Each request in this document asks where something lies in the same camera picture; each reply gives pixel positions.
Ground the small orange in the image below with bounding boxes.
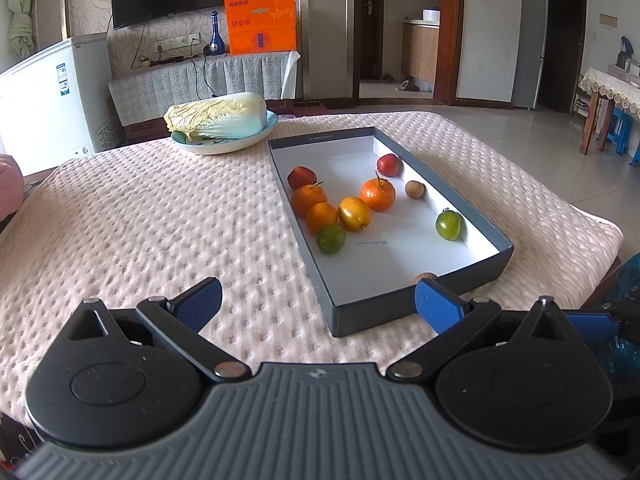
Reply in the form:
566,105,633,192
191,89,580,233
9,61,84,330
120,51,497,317
305,202,337,235

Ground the blue glass bottle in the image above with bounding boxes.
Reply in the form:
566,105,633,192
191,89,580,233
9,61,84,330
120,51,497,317
208,11,226,55

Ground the table with lace cloth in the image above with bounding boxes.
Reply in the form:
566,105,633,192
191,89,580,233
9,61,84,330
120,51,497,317
578,65,639,155

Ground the grey refrigerator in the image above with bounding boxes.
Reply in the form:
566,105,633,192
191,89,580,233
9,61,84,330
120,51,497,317
511,0,548,110

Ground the large orange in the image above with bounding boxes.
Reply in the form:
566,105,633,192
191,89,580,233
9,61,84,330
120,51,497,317
360,176,396,212

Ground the cabinet with grey cloth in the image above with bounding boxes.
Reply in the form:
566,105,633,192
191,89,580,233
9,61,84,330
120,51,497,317
108,51,300,127

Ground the brown round longan fruit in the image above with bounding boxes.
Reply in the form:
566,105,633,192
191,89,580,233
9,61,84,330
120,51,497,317
412,272,438,285

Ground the pink plush toy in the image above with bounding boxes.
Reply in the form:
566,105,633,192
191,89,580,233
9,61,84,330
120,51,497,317
0,154,25,221

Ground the yellow lemon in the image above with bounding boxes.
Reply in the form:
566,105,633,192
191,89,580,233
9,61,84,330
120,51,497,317
337,196,371,232

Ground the grey shallow box tray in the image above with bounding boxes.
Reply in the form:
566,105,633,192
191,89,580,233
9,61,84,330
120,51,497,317
268,127,514,337

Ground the small orange mandarin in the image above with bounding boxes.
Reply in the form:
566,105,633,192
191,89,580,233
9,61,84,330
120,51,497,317
290,183,328,218

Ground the orange gift bag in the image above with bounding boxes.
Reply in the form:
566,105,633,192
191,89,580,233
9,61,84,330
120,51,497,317
224,0,297,55

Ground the dark red tomato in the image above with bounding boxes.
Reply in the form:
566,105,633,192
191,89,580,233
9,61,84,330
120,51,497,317
376,154,402,178

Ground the green lime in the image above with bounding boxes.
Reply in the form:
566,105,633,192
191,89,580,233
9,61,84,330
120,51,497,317
316,224,346,255

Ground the napa cabbage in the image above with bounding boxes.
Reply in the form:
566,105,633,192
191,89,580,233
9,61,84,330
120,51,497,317
164,92,267,143

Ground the blue plastic stool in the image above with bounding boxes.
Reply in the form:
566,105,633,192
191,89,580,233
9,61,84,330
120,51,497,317
608,107,632,155

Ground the green tomato with stem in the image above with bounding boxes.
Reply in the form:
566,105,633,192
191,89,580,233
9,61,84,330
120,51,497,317
435,209,462,242

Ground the red wax apple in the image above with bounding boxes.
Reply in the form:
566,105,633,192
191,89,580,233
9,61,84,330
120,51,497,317
286,166,318,191

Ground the wooden kitchen counter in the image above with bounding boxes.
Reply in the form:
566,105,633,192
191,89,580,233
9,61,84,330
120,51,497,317
401,20,439,91

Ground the white chest freezer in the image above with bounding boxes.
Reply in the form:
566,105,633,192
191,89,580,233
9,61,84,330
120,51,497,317
1,32,124,176

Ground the brown kiwi fruit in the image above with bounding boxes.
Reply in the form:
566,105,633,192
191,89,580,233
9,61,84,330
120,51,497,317
405,180,426,200

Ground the white roll on counter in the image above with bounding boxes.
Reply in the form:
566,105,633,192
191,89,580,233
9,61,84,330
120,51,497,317
422,9,440,24

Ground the light blue ceramic plate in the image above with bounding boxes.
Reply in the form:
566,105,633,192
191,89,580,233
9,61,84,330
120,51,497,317
170,110,278,156

